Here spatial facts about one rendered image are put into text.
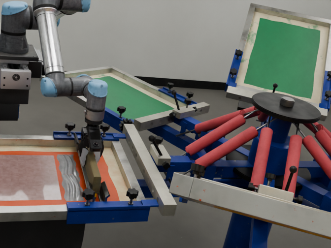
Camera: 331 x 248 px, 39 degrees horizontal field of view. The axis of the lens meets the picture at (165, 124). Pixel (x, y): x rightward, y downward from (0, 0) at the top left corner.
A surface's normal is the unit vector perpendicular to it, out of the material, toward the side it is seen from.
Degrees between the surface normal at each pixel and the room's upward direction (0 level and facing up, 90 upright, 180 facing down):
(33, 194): 0
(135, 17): 90
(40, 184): 0
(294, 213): 58
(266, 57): 32
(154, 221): 0
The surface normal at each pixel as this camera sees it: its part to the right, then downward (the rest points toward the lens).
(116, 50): 0.29, 0.43
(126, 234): 0.18, -0.90
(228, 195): -0.09, -0.18
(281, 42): 0.04, -0.57
